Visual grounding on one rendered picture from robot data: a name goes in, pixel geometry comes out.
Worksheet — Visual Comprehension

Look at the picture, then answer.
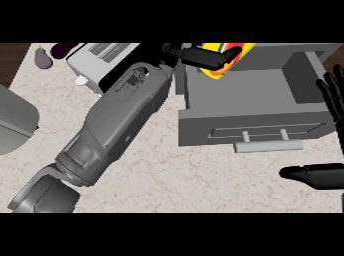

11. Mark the white and grey toaster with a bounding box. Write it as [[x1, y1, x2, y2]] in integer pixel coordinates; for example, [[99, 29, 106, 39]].
[[65, 42, 142, 96]]

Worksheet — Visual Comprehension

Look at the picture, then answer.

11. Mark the dark purple eggplant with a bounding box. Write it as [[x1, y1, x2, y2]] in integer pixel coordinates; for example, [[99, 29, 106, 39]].
[[50, 42, 80, 60]]

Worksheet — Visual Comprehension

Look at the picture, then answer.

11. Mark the grey rounded appliance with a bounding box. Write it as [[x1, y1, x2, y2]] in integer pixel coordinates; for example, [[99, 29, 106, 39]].
[[0, 72, 43, 157]]

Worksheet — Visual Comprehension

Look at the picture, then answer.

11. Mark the grey open drawer box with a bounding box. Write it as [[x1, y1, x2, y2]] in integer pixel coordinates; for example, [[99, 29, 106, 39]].
[[174, 59, 329, 114]]

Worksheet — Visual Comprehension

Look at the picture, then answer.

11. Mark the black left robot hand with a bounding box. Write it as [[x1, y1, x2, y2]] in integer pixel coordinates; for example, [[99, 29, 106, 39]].
[[161, 42, 244, 72]]

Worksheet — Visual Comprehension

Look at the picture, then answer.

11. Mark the grey drawer front with handle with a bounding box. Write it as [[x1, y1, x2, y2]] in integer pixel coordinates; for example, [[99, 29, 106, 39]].
[[177, 102, 337, 154]]

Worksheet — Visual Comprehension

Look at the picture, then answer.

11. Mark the yellow and red cup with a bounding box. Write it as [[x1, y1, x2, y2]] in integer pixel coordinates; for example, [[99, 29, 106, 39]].
[[198, 42, 260, 81]]

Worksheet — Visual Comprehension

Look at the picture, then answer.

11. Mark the pale purple eggplant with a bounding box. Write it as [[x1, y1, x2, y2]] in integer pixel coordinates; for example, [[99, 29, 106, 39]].
[[33, 45, 56, 71]]

